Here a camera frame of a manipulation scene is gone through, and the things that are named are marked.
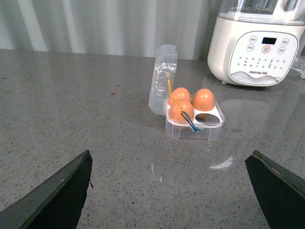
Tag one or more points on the clear plastic bag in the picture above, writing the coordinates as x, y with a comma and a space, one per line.
299, 66

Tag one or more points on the blue rubber band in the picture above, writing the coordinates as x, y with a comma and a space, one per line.
189, 121

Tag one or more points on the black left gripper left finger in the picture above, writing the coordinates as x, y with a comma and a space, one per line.
56, 203

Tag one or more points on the brown egg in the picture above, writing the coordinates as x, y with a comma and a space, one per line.
180, 93
203, 100
175, 111

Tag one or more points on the clear plastic egg box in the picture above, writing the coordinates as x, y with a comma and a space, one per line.
209, 122

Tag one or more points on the white Joyoung blender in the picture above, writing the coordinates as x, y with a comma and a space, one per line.
255, 42

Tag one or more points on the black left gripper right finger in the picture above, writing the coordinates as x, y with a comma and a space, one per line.
280, 192

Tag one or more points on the brown egg back right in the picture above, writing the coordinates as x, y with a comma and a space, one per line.
203, 100

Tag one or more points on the brown egg back left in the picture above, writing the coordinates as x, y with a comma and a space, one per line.
180, 93

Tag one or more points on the brown egg front left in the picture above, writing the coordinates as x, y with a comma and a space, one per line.
175, 111

